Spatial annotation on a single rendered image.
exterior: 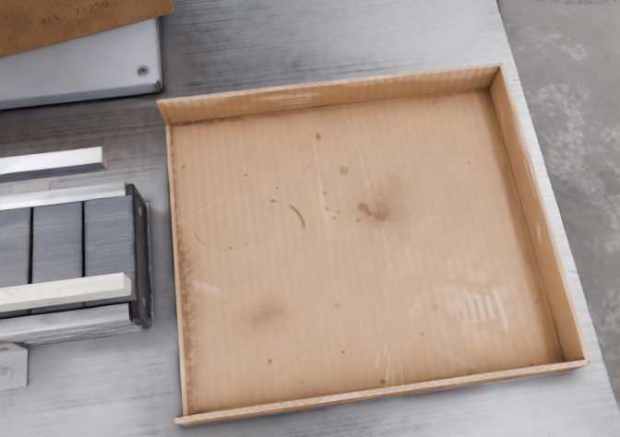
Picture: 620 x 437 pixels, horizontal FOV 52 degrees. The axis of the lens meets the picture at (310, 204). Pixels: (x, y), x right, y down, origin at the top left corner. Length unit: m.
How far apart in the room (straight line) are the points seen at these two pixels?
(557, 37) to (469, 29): 1.14
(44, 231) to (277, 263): 0.18
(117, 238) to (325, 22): 0.29
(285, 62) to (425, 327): 0.27
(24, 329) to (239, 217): 0.18
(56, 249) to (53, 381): 0.10
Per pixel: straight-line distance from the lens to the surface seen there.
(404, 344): 0.51
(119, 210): 0.50
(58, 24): 0.61
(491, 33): 0.65
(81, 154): 0.43
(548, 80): 1.70
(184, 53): 0.62
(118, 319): 0.48
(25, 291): 0.47
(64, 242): 0.51
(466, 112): 0.59
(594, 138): 1.66
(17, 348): 0.54
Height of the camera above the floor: 1.33
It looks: 69 degrees down
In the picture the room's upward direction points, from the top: 2 degrees clockwise
